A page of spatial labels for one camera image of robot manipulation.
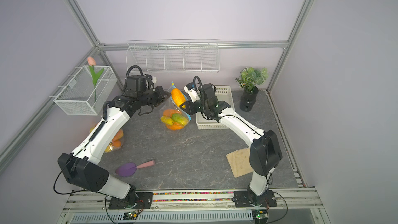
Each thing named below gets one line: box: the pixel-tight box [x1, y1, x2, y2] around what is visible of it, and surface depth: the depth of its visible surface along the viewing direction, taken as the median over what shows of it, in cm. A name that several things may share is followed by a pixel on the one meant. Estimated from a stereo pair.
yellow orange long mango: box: [171, 88, 187, 109], surface depth 79 cm
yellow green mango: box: [171, 113, 189, 126], surface depth 88 cm
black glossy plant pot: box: [239, 86, 260, 112], surface depth 101 cm
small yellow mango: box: [160, 115, 175, 126], surface depth 93 cm
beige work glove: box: [225, 147, 254, 178], surface depth 87 cm
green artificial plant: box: [235, 66, 269, 94], surface depth 96 cm
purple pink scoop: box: [115, 159, 156, 177], surface depth 86 cm
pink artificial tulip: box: [87, 56, 105, 103], surface depth 82 cm
